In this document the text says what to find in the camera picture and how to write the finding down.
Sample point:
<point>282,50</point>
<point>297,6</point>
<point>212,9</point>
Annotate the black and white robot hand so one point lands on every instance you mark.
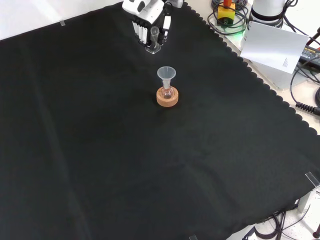
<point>147,11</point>

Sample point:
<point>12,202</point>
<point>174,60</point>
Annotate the clear glass graduated cylinder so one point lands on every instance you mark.
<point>154,32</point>

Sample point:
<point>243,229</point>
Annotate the small glass round-bottom flask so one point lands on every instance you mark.
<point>167,93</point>

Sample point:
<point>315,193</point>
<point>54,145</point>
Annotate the clear plastic funnel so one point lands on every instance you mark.
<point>166,73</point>

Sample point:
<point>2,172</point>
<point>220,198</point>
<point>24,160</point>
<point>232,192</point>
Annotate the yellow stop button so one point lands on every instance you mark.
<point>226,12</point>

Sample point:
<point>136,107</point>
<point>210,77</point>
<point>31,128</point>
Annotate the pale board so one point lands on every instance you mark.
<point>272,47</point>

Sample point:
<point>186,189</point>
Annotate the black cloth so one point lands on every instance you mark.
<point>100,150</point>

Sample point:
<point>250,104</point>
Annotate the black power adapter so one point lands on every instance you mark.
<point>311,53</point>

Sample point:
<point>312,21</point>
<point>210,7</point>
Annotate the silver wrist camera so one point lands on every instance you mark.
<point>176,2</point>

